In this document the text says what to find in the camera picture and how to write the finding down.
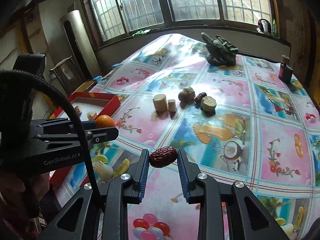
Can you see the brown longan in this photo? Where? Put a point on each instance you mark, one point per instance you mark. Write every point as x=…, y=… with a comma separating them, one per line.
x=183, y=96

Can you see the dark bottle pink label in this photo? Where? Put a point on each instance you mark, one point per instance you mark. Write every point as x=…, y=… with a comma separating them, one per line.
x=285, y=70

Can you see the red white helmet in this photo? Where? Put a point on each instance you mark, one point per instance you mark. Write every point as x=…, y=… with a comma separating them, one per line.
x=264, y=27

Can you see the person's left hand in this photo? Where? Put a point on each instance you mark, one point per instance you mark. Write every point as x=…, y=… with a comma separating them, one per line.
x=12, y=198

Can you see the wooden chair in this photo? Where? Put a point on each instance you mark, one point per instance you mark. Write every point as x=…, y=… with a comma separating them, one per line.
x=67, y=73

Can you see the green bottle on sill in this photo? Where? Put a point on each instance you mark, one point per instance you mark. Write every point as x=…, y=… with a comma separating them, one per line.
x=274, y=28

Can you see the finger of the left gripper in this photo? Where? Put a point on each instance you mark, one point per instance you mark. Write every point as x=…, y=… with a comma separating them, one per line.
x=87, y=125
x=99, y=135

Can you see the red jujube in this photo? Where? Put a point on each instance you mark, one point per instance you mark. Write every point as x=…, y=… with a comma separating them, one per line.
x=199, y=97
x=163, y=157

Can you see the green cloth on sill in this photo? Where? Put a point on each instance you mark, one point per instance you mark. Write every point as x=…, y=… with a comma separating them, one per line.
x=141, y=32

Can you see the blue mahjong tile box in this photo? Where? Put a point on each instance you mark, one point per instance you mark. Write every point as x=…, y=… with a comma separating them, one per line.
x=98, y=78

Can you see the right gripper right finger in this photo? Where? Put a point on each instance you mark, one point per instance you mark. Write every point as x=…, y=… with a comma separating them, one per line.
x=188, y=172

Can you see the tall corn cob piece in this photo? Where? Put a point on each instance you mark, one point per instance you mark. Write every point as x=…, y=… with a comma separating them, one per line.
x=160, y=102

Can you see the red shallow box tray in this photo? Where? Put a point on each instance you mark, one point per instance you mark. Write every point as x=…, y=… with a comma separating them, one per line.
x=102, y=103

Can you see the floral plastic tablecloth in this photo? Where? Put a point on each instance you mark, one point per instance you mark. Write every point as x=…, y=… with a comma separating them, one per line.
x=263, y=132

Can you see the large orange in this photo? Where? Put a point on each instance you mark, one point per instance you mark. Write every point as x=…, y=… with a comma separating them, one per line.
x=104, y=121

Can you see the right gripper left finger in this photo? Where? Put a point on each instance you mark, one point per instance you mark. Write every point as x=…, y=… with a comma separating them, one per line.
x=135, y=188

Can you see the pale corn cob piece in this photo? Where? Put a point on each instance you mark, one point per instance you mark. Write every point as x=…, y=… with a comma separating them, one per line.
x=92, y=115

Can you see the round corn cob slice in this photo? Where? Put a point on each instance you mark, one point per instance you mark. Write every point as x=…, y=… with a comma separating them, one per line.
x=208, y=104

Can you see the tall floor air conditioner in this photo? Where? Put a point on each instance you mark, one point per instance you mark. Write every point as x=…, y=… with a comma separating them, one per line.
x=80, y=45

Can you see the small corn cob chunk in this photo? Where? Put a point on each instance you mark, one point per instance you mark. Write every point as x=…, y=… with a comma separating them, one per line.
x=172, y=105

